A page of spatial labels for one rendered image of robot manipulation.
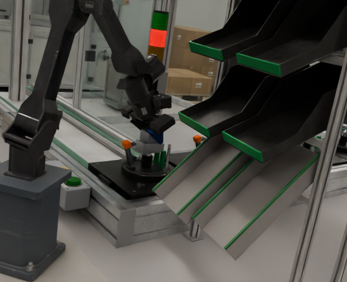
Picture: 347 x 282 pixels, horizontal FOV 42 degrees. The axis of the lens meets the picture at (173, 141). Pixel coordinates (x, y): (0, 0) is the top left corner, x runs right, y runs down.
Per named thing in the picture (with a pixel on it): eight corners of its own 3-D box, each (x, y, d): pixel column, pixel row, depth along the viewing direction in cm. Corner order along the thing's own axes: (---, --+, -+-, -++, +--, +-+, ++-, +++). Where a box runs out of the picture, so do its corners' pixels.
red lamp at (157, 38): (154, 46, 139) (156, 30, 138) (145, 43, 143) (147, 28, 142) (167, 47, 142) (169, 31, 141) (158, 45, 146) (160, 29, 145)
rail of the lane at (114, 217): (116, 248, 111) (121, 207, 108) (0, 136, 177) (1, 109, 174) (135, 244, 114) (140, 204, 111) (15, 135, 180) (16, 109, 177)
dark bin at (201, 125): (209, 139, 95) (201, 107, 92) (179, 121, 106) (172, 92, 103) (312, 88, 104) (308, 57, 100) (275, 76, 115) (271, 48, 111)
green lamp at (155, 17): (156, 29, 138) (159, 13, 137) (147, 27, 142) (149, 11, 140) (169, 31, 141) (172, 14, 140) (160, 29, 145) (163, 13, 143)
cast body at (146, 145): (142, 154, 126) (146, 130, 124) (134, 149, 129) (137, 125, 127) (167, 152, 131) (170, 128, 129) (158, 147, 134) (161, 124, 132)
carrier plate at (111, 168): (130, 202, 116) (131, 194, 115) (87, 168, 133) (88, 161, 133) (202, 190, 130) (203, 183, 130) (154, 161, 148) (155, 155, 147)
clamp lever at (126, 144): (130, 168, 126) (124, 144, 122) (126, 165, 127) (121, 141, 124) (140, 162, 128) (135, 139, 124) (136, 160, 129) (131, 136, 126)
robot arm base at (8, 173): (2, 174, 94) (3, 146, 92) (20, 165, 100) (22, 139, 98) (32, 182, 92) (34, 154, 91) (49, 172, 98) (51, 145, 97)
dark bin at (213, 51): (222, 62, 91) (214, 26, 87) (190, 52, 101) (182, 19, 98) (329, 16, 99) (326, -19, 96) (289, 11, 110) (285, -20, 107)
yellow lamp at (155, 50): (152, 62, 141) (154, 46, 139) (143, 60, 144) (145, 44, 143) (165, 63, 144) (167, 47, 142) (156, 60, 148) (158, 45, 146)
